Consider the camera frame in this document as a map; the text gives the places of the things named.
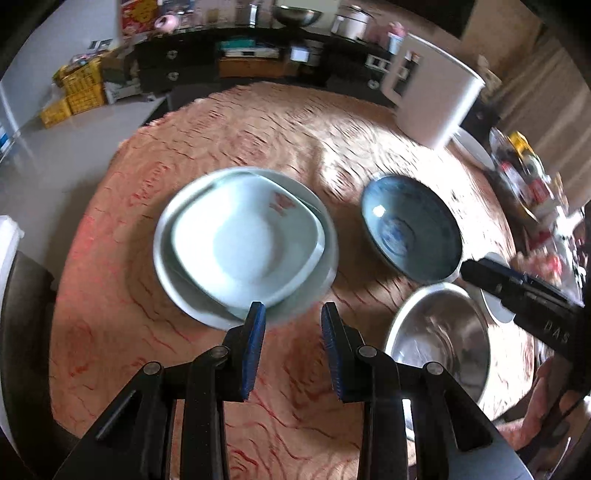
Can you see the glass dome with flowers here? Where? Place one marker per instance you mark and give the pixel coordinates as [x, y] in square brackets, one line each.
[545, 244]

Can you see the stainless steel bowl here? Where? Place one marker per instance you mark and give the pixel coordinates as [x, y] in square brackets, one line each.
[438, 332]

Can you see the beige curtain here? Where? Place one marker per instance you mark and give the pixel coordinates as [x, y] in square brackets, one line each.
[545, 92]

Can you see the black cabinet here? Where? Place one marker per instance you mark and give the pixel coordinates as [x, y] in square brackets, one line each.
[184, 60]

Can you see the rose pattern tablecloth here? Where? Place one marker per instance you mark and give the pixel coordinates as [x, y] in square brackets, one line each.
[277, 129]

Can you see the white water pitcher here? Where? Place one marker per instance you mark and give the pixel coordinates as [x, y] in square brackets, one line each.
[434, 101]

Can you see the white rice cooker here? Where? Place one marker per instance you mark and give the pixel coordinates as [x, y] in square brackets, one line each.
[353, 23]

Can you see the round green white container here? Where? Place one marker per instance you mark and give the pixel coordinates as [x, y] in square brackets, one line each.
[533, 164]

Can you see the white and brown chair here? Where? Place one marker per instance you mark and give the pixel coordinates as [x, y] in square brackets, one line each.
[27, 323]

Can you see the steel container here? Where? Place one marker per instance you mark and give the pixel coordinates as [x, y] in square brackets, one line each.
[249, 14]

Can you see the small white bowl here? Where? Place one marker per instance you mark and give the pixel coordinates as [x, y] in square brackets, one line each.
[496, 307]

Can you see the red printed box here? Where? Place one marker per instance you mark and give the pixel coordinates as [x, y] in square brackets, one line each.
[136, 21]

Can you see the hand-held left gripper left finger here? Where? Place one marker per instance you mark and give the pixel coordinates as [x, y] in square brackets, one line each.
[251, 350]

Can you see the yellow plastic crate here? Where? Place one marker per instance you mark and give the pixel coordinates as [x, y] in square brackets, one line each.
[85, 99]
[78, 76]
[55, 113]

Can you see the pink piggy bank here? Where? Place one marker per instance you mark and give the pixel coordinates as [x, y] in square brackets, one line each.
[166, 23]

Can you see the blue patterned ceramic bowl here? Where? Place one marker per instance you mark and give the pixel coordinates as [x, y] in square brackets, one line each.
[406, 226]

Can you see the yellow box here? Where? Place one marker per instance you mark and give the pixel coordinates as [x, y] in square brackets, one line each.
[519, 141]

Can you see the white oval plate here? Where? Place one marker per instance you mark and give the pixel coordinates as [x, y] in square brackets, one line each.
[473, 147]

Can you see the steel mixing bowl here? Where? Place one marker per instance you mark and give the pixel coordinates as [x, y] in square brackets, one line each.
[295, 16]

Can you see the clutter of bottles and packets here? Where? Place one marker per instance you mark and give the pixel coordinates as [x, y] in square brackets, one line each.
[517, 194]

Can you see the pale green square plate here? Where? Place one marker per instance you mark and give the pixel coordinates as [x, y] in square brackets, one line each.
[321, 230]

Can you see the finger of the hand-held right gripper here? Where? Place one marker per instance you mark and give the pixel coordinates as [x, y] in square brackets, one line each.
[489, 274]

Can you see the white round plate cursive print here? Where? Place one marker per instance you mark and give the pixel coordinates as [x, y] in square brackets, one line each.
[184, 286]

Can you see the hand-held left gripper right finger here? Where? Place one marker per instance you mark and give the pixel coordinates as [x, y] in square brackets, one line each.
[334, 350]

